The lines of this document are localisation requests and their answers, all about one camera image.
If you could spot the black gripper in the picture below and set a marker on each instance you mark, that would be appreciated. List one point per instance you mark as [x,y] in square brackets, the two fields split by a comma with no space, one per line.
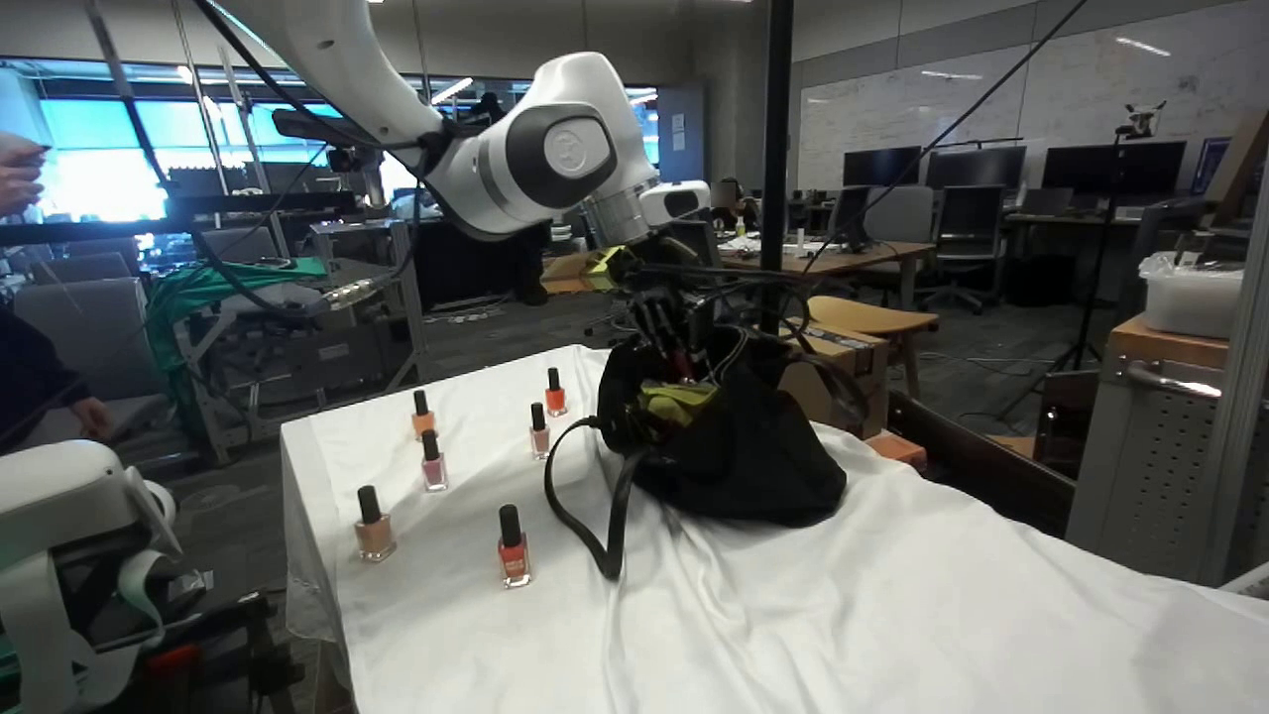
[668,283]

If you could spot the coral red nail polish bottle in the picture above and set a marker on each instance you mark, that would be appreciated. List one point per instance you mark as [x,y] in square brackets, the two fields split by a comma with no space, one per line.
[513,554]

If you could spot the orange nail polish bottle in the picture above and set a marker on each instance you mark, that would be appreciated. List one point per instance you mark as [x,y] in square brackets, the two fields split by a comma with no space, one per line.
[558,398]
[422,419]

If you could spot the pale pink nail polish bottle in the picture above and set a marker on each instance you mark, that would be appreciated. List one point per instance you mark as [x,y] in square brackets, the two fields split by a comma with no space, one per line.
[537,433]

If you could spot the beige nail polish bottle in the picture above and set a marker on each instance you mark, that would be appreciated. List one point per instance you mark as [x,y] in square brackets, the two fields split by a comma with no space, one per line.
[373,533]

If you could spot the yellow cloth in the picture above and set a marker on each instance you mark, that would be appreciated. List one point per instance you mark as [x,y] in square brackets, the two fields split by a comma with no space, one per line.
[674,398]

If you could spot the seated person in dark top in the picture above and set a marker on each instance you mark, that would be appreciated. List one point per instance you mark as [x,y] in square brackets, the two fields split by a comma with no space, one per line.
[737,202]

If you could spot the long wooden office desk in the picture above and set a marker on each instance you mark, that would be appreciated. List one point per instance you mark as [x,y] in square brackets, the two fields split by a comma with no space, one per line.
[845,255]

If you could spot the round wooden stool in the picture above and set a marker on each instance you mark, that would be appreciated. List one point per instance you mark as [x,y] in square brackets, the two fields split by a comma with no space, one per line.
[869,320]

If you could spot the black vertical pole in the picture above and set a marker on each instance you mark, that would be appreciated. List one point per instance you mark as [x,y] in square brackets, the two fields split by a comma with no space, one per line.
[775,134]

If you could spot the small black computer monitor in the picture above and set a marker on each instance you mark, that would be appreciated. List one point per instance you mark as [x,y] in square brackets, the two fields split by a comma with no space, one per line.
[883,163]

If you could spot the black office chair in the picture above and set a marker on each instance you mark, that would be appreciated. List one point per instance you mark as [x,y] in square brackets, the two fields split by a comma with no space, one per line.
[969,230]

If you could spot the medium black computer monitor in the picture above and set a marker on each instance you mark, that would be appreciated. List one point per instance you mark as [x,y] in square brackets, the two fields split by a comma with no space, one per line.
[977,169]

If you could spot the white tablecloth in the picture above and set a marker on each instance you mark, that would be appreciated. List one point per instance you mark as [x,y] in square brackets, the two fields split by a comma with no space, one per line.
[926,620]

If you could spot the wide black computer monitor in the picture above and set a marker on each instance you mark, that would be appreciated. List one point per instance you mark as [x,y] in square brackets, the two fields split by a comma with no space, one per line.
[1111,169]

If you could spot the grey cart with wooden top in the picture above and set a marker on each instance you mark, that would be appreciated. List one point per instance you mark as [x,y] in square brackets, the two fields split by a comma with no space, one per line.
[1144,463]

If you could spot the white plastic container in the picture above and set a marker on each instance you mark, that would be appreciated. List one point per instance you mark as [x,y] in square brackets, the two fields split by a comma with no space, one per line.
[1191,299]

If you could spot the standing person in dark sleeve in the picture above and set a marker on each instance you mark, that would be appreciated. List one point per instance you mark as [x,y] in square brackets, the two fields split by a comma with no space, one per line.
[35,377]

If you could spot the black stereo camera bar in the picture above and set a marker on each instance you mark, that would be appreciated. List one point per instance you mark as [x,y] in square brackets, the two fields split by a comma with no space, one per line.
[323,127]

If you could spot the black tripod with camera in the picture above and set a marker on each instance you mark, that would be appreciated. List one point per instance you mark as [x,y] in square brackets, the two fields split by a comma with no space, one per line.
[1134,124]

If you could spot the aluminium frame bar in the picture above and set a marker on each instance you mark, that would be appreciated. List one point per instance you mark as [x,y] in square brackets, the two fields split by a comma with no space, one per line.
[1245,398]

